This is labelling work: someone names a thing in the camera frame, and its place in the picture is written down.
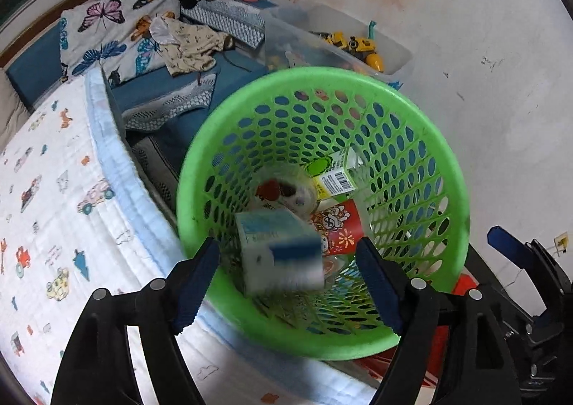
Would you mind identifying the green plastic basket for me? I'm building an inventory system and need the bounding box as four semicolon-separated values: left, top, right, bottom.
176;67;471;361

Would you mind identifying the yellow toy truck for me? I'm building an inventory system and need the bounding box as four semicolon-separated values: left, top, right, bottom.
313;31;386;72

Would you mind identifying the clear plastic storage bin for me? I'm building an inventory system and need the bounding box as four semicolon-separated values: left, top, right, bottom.
264;4;413;87

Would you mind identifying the printed white blanket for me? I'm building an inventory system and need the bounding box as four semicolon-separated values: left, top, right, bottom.
0;69;386;405

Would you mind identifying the patterned blue white cloth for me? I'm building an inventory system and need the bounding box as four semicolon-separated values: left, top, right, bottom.
123;71;218;130
181;0;267;47

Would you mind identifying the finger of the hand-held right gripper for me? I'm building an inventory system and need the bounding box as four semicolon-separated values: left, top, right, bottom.
487;227;573;298
501;297;565;345

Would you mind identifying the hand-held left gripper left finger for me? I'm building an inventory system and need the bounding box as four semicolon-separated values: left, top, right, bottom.
50;237;221;405

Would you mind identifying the red cartoon snack packet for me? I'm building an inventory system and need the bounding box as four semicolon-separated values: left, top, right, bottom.
310;199;365;256

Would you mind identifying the butterfly print pillow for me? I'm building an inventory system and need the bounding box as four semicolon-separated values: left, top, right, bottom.
59;0;180;83

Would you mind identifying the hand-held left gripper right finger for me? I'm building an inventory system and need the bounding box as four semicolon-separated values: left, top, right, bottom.
356;237;522;405

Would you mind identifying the white carton with green label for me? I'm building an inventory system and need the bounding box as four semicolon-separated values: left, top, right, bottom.
307;147;370;200

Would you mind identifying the small red packet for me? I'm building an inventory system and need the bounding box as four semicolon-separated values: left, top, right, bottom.
256;180;280;200

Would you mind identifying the blue and white box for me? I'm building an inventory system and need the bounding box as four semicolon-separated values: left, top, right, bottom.
235;209;325;296

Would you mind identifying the red plastic object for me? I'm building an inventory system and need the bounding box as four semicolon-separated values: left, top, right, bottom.
353;273;482;392

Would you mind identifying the beige patterned garment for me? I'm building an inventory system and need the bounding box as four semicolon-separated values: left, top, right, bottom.
150;15;233;76

